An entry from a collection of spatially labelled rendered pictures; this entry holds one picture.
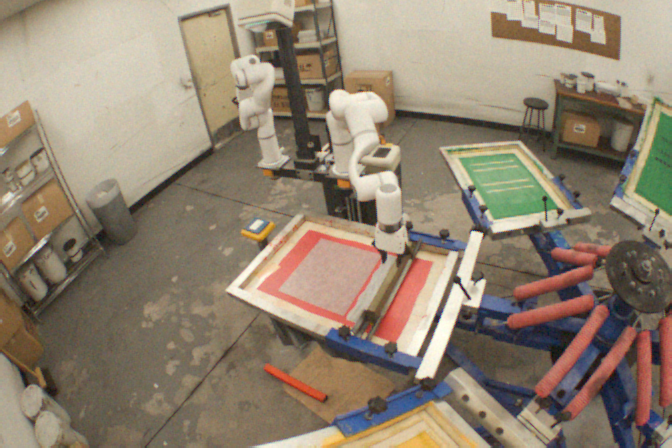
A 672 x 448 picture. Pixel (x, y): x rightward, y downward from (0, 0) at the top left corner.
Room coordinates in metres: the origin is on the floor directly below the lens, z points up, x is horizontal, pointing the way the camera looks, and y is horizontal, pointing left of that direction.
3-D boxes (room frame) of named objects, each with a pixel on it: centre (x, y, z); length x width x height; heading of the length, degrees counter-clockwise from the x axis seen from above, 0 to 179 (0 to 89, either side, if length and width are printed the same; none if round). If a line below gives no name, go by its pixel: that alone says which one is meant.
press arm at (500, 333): (0.68, -0.34, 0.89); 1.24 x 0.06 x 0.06; 55
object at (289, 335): (0.78, 0.18, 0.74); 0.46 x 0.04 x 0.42; 55
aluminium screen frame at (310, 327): (0.92, 0.02, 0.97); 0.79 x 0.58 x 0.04; 55
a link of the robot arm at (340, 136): (1.45, -0.08, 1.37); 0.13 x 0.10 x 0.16; 97
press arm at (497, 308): (0.60, -0.45, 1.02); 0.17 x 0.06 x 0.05; 55
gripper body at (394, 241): (0.81, -0.15, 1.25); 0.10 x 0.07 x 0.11; 55
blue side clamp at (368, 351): (0.56, -0.02, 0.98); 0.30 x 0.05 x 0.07; 55
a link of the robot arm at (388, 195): (0.85, -0.16, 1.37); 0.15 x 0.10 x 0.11; 7
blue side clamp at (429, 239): (1.02, -0.34, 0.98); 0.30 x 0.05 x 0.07; 55
